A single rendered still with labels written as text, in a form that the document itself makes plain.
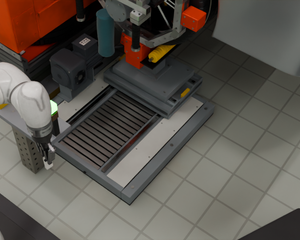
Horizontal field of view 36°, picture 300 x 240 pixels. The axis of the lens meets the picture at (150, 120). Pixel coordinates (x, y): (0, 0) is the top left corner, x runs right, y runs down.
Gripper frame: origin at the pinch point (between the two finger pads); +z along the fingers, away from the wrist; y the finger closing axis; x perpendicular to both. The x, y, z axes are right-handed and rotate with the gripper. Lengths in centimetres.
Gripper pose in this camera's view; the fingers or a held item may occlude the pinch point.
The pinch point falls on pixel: (47, 161)
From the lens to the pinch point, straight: 188.0
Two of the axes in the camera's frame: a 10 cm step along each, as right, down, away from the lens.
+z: -0.3, 6.5, 7.6
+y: 7.1, 5.5, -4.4
